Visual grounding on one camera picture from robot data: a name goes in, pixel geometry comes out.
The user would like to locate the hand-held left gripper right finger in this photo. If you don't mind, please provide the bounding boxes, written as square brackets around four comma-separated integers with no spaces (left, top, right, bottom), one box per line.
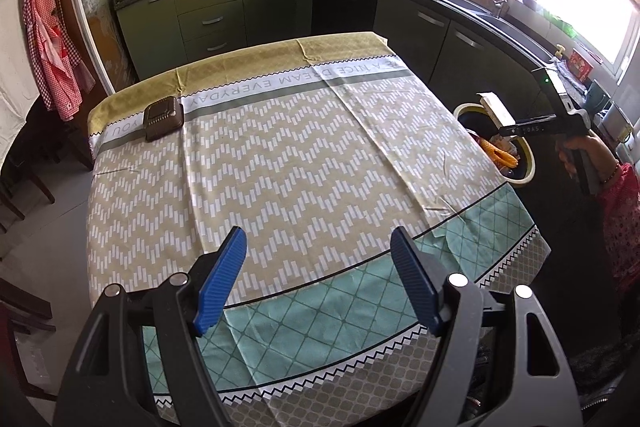
[390,227,586,427]

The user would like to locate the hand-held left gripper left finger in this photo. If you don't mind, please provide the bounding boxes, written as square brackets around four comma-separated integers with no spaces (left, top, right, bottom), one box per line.
[52,227,248,427]

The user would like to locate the yellow round trash bin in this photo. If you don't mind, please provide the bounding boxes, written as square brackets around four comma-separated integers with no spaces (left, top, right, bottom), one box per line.
[452,103,538,185]

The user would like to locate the orange snack packet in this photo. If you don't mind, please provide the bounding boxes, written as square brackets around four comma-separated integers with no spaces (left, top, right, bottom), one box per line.
[482,138,518,168]

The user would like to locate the beige carton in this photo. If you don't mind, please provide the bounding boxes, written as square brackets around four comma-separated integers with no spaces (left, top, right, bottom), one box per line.
[477,92,516,128]

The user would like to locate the person's right hand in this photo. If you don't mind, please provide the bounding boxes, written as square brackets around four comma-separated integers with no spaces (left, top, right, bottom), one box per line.
[556,136,620,184]

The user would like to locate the metal container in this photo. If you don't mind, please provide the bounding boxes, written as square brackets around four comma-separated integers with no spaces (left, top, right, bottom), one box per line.
[602,102,631,142]

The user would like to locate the red printed box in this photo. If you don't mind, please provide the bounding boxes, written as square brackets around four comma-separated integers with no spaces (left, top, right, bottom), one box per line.
[567,48,596,80]

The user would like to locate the beige and teal patterned tablecloth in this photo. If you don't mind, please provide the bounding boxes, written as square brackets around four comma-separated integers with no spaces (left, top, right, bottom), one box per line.
[86,32,551,427]

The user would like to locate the brown square box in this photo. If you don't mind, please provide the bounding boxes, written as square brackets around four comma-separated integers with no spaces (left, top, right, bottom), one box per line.
[142,97,185,142]

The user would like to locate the dark wooden chair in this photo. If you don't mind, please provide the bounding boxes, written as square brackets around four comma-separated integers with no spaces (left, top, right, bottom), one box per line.
[0,97,56,220]

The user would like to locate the green kitchen cabinets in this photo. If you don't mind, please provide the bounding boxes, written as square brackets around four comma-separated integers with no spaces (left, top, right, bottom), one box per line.
[114,0,601,108]

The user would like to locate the red checkered apron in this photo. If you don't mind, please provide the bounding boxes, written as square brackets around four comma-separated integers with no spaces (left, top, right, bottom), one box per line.
[17,0,96,122]

